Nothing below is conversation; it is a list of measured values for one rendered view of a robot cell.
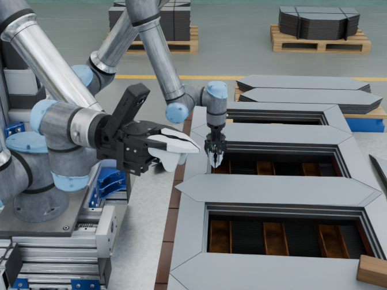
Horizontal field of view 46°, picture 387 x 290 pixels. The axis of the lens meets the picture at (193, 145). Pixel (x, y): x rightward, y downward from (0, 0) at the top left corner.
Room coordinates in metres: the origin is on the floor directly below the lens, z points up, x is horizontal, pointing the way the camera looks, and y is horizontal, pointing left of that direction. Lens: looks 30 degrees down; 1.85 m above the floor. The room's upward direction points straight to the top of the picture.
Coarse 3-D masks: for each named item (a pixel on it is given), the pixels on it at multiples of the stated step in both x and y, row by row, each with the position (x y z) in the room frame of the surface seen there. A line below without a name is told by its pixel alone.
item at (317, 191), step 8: (304, 176) 1.47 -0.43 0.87; (312, 176) 1.47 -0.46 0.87; (312, 184) 1.42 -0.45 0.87; (320, 184) 1.42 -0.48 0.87; (312, 192) 1.36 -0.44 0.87; (320, 192) 1.36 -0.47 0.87; (328, 192) 1.36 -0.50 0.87; (312, 200) 1.32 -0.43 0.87; (320, 200) 1.32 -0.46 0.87; (328, 200) 1.32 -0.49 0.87
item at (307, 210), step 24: (288, 120) 2.05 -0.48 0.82; (312, 120) 2.05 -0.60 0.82; (240, 144) 1.75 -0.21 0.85; (264, 144) 1.74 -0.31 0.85; (288, 144) 1.74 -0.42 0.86; (312, 144) 1.73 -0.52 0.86; (336, 144) 1.72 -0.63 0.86; (264, 216) 1.29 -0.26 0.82; (288, 216) 1.28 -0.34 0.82; (312, 216) 1.28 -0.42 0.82; (336, 216) 1.27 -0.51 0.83; (360, 216) 1.27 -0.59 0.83
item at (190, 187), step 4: (196, 176) 1.47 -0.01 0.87; (188, 180) 1.44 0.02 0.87; (192, 180) 1.44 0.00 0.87; (196, 180) 1.44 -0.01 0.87; (184, 184) 1.41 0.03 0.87; (188, 184) 1.41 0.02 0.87; (192, 184) 1.41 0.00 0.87; (196, 184) 1.41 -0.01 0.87; (184, 188) 1.39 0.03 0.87; (188, 188) 1.39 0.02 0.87; (192, 188) 1.39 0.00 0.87; (196, 188) 1.39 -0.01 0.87; (184, 192) 1.36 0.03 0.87; (188, 192) 1.36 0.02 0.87; (192, 192) 1.36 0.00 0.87; (196, 192) 1.36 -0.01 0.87; (192, 196) 1.34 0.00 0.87; (196, 196) 1.34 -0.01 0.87; (196, 200) 1.31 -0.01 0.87
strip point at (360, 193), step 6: (348, 180) 1.44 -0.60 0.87; (348, 186) 1.40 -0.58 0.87; (354, 186) 1.40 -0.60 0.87; (360, 186) 1.40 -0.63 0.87; (354, 192) 1.36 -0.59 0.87; (360, 192) 1.36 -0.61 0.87; (366, 192) 1.36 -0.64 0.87; (372, 192) 1.36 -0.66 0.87; (354, 198) 1.33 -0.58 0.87; (360, 198) 1.33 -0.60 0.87
